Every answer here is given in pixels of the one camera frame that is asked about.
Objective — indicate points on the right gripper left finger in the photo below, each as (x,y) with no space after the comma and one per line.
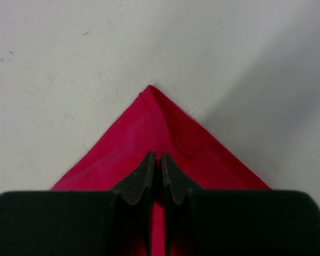
(110,222)

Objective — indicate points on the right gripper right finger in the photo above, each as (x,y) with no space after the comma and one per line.
(235,222)

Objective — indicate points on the red t-shirt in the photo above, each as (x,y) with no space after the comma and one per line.
(154,123)

